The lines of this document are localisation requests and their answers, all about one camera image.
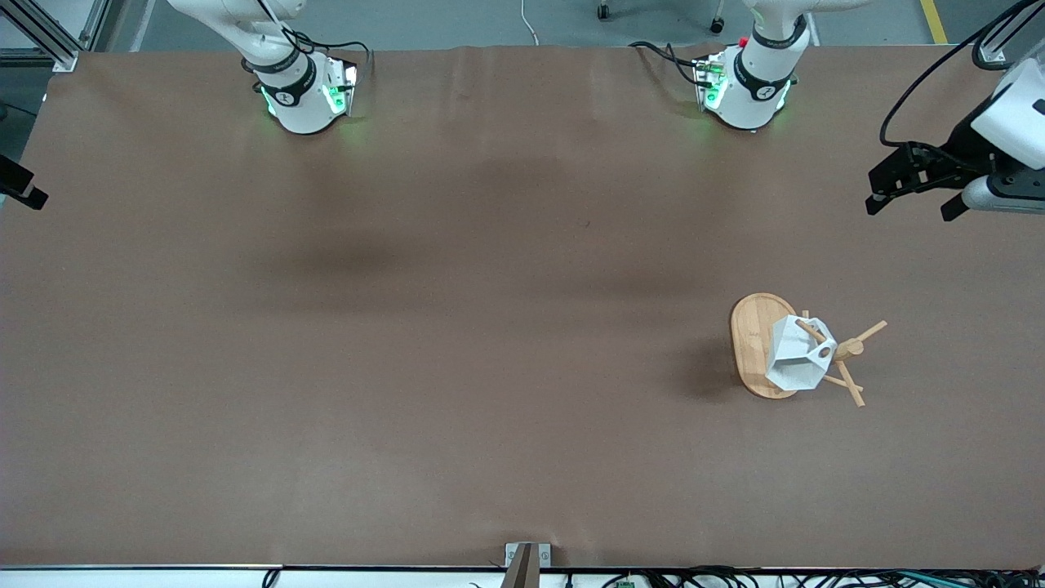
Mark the brown table cover sheet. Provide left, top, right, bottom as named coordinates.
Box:
left=0, top=45, right=1045, bottom=570

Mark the wooden cup rack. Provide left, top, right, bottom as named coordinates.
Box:
left=729, top=292, right=889, bottom=408

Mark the aluminium frame profile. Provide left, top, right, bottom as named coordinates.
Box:
left=977, top=0, right=1031, bottom=66
left=0, top=0, right=123, bottom=73

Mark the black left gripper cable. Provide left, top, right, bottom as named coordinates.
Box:
left=879, top=0, right=1044, bottom=149

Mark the metal bracket with brown post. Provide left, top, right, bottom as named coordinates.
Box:
left=505, top=542, right=552, bottom=588

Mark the black left arm base cable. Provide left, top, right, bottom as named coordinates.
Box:
left=629, top=39, right=719, bottom=89

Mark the black arm base cable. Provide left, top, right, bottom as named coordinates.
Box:
left=629, top=39, right=719, bottom=89
left=290, top=29, right=376, bottom=82

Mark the black right arm base cable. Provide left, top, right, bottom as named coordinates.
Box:
left=290, top=29, right=376, bottom=82

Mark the white faceted cup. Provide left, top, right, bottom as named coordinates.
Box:
left=765, top=314, right=838, bottom=391

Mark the black cable tangle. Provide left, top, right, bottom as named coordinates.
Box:
left=641, top=565, right=1045, bottom=588

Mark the white table edge strip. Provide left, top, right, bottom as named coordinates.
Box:
left=0, top=566, right=1045, bottom=588

